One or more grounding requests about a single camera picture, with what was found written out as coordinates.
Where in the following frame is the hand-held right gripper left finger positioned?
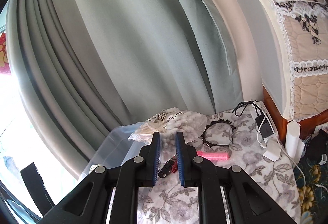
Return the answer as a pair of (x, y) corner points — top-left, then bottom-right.
(42, 131), (161, 224)

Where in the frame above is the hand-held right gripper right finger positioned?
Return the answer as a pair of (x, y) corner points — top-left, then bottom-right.
(175, 131), (295, 224)

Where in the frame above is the bag of cotton swabs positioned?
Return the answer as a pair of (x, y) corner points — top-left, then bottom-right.
(128, 107), (207, 163)

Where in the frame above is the clear plastic storage container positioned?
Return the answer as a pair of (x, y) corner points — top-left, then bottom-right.
(79, 121), (144, 181)

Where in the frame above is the black toothed headband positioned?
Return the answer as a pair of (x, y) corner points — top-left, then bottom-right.
(202, 119), (236, 148)

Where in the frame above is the pink hair roller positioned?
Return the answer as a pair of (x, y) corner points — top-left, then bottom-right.
(197, 151), (230, 162)

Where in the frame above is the floral fleece blanket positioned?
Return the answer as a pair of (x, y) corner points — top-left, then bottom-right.
(108, 109), (303, 224)

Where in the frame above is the black charger block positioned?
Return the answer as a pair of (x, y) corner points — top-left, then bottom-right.
(255, 115), (275, 137)

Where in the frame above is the white charger adapter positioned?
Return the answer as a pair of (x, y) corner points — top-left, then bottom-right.
(263, 141), (284, 162)

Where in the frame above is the white power strip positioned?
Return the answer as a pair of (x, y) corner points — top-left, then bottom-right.
(250, 101), (279, 142)

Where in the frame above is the white cylinder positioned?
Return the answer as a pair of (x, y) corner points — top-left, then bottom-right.
(286, 121), (304, 163)

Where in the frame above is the wooden cabinet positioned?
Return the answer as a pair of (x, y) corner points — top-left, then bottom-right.
(263, 86), (328, 143)

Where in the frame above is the grey green curtain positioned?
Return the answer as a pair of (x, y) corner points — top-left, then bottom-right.
(5, 0), (244, 181)

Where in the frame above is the red paper decoration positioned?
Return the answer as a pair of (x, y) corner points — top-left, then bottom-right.
(0, 32), (12, 75)

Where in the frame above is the dark floral cloth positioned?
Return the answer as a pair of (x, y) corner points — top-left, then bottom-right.
(292, 157), (328, 224)

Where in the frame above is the black bundled object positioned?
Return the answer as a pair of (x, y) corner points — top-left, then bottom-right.
(306, 130), (328, 163)

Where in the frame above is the white appliance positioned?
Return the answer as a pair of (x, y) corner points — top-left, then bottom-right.
(213, 0), (285, 117)

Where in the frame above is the beige quilted lace cover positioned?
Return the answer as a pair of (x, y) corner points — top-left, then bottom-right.
(231, 0), (328, 122)

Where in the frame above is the black cable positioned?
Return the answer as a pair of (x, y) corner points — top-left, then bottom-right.
(233, 100), (260, 117)

